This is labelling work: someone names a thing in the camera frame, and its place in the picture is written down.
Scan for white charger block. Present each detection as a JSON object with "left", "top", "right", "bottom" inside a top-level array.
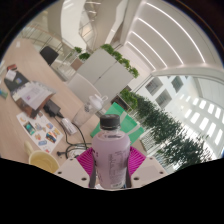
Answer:
[{"left": 60, "top": 117, "right": 78, "bottom": 136}]

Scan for tall white cabinet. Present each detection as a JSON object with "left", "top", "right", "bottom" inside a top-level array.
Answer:
[{"left": 66, "top": 48, "right": 135, "bottom": 101}]

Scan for small potted green plants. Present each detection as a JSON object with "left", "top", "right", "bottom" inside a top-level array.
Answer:
[{"left": 70, "top": 46, "right": 92, "bottom": 72}]

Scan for black power brick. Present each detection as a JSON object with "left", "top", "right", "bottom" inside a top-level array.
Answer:
[{"left": 43, "top": 99, "right": 62, "bottom": 118}]

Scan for tangled black cables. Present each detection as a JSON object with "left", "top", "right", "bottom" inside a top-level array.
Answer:
[{"left": 54, "top": 113, "right": 93, "bottom": 159}]

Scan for pale yellow mug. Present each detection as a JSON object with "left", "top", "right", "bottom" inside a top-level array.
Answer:
[{"left": 23, "top": 139, "right": 61, "bottom": 174}]

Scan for row of leafy green trees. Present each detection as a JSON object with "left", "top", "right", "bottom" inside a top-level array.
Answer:
[{"left": 133, "top": 94, "right": 214, "bottom": 171}]

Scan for green shrubs in planter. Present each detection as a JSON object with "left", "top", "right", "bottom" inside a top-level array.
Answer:
[{"left": 99, "top": 43, "right": 140, "bottom": 79}]

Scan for black office chair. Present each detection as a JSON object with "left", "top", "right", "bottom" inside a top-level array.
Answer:
[{"left": 39, "top": 45, "right": 60, "bottom": 67}]

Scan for black tablet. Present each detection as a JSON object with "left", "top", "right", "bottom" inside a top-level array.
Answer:
[{"left": 3, "top": 70, "right": 31, "bottom": 96}]

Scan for green tote bag cat print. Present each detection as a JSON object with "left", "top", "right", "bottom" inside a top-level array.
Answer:
[{"left": 90, "top": 101, "right": 145, "bottom": 146}]

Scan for small red black case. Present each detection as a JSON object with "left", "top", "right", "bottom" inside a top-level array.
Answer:
[{"left": 6, "top": 63, "right": 18, "bottom": 72}]

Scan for purple drink bottle black cap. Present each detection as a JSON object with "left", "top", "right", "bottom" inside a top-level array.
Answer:
[{"left": 91, "top": 113, "right": 131, "bottom": 190}]

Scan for wooden shelf with green plants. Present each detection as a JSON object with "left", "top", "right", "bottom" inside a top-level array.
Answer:
[{"left": 111, "top": 87, "right": 139, "bottom": 111}]

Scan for colourful sticker sheet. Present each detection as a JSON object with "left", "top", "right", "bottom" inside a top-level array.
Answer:
[{"left": 15, "top": 111, "right": 64, "bottom": 154}]

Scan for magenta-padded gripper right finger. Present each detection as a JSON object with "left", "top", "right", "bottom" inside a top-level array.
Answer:
[{"left": 124, "top": 146, "right": 168, "bottom": 188}]

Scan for clear plastic tumbler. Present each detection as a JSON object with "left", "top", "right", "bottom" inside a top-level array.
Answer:
[{"left": 71, "top": 94, "right": 109, "bottom": 128}]

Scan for white chair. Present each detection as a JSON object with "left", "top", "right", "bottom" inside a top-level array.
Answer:
[{"left": 66, "top": 73, "right": 101, "bottom": 101}]

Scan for ceiling light strips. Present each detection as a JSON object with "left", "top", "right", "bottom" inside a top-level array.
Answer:
[{"left": 128, "top": 1, "right": 206, "bottom": 66}]

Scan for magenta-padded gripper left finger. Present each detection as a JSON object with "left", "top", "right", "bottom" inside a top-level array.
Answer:
[{"left": 54, "top": 148, "right": 98, "bottom": 189}]

